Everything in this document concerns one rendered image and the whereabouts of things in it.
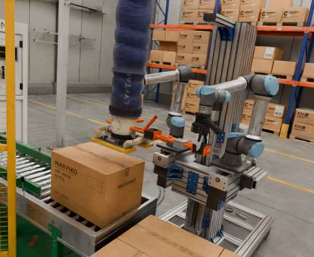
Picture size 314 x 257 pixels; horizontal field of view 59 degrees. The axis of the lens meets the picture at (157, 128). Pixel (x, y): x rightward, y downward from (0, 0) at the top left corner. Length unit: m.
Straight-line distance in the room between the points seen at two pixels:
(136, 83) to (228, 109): 0.76
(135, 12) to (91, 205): 1.29
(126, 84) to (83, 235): 1.00
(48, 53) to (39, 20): 1.19
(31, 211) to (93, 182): 0.60
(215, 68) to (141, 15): 0.75
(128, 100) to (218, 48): 0.84
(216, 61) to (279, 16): 6.80
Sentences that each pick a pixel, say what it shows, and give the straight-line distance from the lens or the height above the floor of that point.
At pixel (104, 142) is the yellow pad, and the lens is 1.90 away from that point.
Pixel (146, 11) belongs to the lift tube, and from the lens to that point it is 1.82.
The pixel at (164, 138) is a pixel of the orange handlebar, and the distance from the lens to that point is 1.70.
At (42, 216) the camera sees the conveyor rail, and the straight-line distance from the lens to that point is 2.26.
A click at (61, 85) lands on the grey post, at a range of 4.96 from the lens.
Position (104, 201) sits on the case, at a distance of 1.93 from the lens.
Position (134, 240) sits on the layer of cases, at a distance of 1.96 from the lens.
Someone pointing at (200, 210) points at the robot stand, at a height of 0.56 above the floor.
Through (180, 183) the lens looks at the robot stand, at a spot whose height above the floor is 0.77.
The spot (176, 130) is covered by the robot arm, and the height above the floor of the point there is 1.18.
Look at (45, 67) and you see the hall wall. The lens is 11.67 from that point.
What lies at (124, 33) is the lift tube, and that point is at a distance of 1.79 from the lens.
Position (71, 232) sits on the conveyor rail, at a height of 0.53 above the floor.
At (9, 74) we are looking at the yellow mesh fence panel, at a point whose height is 1.50.
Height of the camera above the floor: 1.69
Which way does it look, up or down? 13 degrees down
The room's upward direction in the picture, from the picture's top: 7 degrees clockwise
